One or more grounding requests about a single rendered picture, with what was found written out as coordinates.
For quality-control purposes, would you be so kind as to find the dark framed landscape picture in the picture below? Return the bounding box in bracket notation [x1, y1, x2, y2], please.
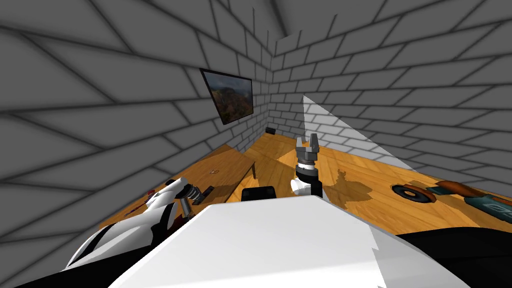
[199, 67, 256, 126]

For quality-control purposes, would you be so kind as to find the brown wooden table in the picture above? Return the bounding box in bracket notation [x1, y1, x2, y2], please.
[97, 143, 257, 230]

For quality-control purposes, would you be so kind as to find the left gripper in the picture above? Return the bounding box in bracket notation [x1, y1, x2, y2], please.
[192, 185, 216, 206]

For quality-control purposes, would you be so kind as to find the black and brown ring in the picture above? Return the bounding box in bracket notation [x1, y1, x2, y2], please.
[390, 183, 438, 205]

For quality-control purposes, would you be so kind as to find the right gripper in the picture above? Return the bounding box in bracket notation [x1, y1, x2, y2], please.
[295, 133, 321, 162]

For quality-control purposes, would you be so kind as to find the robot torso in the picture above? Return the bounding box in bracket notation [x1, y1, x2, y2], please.
[107, 185, 473, 288]

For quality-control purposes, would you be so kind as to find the teal and orange long object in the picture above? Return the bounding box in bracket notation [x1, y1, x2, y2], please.
[425, 179, 512, 225]

